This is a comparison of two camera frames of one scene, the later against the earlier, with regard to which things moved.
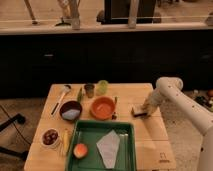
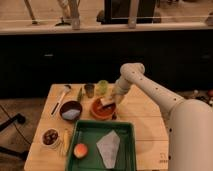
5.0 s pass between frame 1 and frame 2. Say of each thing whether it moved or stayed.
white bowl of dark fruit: stayed
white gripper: moved
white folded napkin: stayed
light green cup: stayed
